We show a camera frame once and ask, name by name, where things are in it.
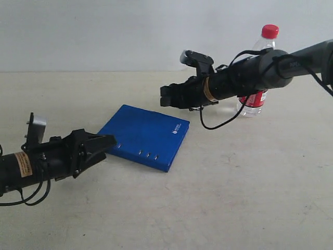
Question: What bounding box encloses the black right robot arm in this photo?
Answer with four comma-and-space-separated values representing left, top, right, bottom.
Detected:
160, 40, 332, 109

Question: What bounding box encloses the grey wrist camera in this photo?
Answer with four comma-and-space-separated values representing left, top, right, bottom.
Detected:
25, 112, 47, 145
180, 50, 214, 77

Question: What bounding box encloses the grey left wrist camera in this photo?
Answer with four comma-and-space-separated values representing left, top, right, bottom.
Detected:
25, 112, 47, 145

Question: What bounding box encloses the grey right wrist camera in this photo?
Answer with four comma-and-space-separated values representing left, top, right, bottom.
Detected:
180, 50, 214, 77

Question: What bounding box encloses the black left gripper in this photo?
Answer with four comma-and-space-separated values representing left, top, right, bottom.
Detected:
39, 129, 117, 180

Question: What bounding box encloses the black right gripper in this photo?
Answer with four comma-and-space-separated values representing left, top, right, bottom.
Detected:
160, 76, 208, 109

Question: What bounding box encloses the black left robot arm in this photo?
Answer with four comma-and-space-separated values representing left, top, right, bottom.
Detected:
1, 129, 117, 194

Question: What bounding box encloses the clear bottle red label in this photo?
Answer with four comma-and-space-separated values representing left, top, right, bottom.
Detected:
240, 24, 279, 117

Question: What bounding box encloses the blue ring binder notebook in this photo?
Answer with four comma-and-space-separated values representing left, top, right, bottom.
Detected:
98, 105, 190, 172

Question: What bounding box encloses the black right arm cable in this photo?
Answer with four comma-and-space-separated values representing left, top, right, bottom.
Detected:
189, 49, 333, 130

